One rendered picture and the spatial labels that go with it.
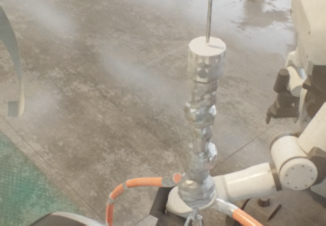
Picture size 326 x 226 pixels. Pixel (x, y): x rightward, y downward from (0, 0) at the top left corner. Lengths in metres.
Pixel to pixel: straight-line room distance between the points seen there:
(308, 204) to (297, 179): 1.10
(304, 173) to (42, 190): 1.59
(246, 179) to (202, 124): 0.58
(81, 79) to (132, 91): 0.35
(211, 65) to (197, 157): 0.13
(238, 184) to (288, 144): 0.14
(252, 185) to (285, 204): 1.05
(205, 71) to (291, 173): 0.60
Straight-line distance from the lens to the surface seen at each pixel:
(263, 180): 1.07
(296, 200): 2.14
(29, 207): 2.33
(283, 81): 1.68
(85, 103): 2.84
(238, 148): 2.54
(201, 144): 0.53
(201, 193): 0.58
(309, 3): 1.14
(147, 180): 0.69
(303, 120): 1.55
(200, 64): 0.45
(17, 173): 2.49
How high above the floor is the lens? 1.77
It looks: 39 degrees down
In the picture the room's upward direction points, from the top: straight up
